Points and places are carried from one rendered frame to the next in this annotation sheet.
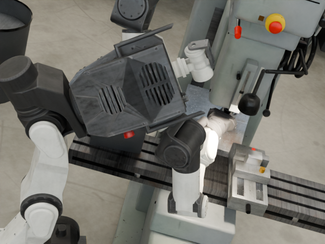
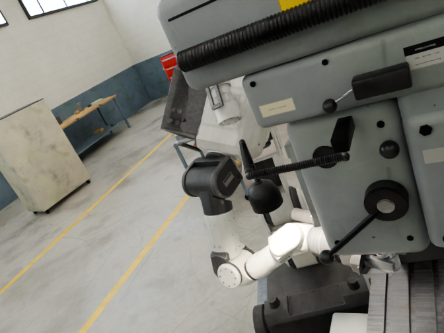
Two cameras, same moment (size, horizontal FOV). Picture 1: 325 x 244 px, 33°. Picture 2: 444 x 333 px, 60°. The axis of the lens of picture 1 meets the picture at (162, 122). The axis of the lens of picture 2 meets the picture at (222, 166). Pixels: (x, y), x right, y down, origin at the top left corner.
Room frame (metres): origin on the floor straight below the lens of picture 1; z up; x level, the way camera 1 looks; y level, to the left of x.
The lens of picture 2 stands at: (1.99, -0.93, 1.85)
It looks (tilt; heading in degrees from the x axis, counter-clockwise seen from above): 22 degrees down; 125
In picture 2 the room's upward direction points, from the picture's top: 24 degrees counter-clockwise
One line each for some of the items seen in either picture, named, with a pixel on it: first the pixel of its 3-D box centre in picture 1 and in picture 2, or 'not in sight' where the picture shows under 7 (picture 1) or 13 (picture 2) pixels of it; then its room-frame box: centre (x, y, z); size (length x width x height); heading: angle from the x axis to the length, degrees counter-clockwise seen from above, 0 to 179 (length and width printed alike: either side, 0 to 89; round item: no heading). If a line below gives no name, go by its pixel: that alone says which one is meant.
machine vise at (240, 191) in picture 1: (248, 174); not in sight; (1.79, -0.41, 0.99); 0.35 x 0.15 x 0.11; 3
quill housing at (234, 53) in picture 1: (245, 65); (362, 164); (1.82, -0.24, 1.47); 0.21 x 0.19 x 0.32; 92
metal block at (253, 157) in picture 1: (253, 160); not in sight; (1.82, -0.41, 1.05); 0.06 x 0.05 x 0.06; 93
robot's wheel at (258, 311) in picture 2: not in sight; (264, 326); (1.11, 0.12, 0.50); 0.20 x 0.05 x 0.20; 110
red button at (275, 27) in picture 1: (275, 26); not in sight; (1.56, -0.25, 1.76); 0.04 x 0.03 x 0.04; 92
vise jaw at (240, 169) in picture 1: (251, 172); not in sight; (1.76, -0.41, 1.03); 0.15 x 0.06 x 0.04; 93
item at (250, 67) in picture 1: (243, 86); (310, 182); (1.70, -0.24, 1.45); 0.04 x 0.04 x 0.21; 2
